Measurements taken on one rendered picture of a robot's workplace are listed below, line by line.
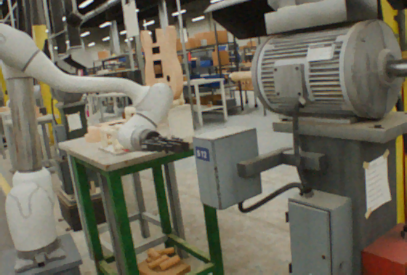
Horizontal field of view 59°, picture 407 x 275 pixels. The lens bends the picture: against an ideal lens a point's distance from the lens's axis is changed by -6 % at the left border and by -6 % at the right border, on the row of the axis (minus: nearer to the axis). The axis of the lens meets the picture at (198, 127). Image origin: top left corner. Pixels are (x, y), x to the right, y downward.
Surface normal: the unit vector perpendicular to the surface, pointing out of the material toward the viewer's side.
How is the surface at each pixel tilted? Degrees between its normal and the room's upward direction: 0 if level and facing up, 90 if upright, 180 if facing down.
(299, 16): 90
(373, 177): 89
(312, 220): 90
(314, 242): 90
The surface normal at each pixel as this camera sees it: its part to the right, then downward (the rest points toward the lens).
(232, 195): 0.57, 0.07
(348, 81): -0.79, 0.34
